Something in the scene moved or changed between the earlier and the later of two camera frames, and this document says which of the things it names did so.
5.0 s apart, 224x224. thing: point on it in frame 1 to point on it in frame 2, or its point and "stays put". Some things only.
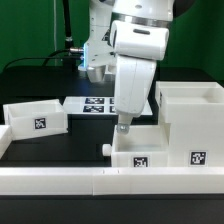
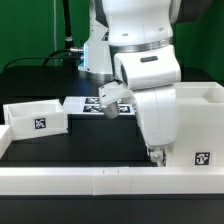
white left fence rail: x=6 y=138 stays put
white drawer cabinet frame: x=194 y=114 stays put
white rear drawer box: x=35 y=119 stays put
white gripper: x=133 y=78 to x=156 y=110
